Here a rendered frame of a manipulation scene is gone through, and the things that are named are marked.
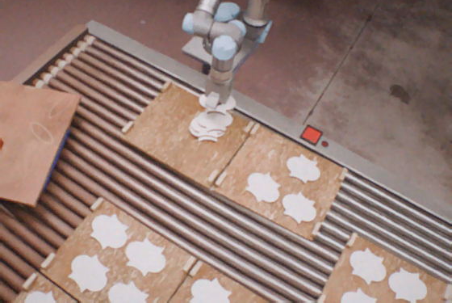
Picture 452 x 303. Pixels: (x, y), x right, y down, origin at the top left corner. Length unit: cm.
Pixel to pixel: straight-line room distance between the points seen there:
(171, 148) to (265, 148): 36
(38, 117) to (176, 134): 55
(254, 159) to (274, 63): 178
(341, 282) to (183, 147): 78
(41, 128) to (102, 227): 45
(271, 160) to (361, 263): 53
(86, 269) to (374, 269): 99
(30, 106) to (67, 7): 221
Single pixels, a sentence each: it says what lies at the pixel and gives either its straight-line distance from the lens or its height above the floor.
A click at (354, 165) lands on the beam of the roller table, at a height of 91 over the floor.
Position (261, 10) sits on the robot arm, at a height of 119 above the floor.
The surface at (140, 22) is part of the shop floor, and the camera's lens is 379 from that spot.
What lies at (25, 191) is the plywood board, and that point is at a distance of 169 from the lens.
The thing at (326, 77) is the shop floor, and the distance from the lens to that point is 355.
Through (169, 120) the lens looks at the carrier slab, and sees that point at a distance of 191.
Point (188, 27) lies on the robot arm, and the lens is 170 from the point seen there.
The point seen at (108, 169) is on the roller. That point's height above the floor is 92.
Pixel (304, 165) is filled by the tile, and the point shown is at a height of 95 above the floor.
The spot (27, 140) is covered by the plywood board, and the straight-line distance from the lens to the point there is 181.
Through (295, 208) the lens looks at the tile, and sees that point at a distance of 174.
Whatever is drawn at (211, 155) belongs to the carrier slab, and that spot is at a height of 94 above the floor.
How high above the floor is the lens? 244
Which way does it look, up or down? 53 degrees down
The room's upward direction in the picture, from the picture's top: 8 degrees clockwise
